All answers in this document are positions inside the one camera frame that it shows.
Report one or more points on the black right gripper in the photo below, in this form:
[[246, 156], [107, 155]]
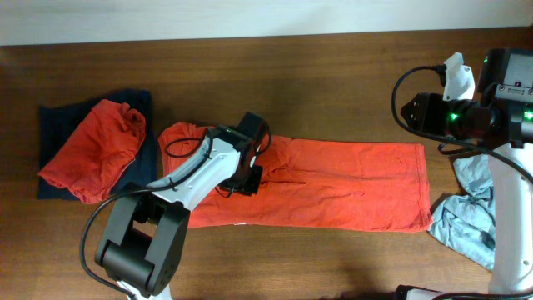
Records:
[[426, 107]]

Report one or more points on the orange t-shirt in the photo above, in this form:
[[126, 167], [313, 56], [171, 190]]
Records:
[[373, 187]]

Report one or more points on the folded orange shirt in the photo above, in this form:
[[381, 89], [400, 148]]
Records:
[[98, 152]]

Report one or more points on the folded navy garment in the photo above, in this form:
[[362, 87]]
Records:
[[58, 123]]

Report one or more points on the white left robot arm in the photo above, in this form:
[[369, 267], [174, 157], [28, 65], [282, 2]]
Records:
[[141, 245]]

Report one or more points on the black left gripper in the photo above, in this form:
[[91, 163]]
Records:
[[251, 185]]

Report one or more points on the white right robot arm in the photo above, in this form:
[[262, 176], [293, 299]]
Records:
[[492, 115]]

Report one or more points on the light blue crumpled garment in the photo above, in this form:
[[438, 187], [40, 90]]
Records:
[[467, 223]]

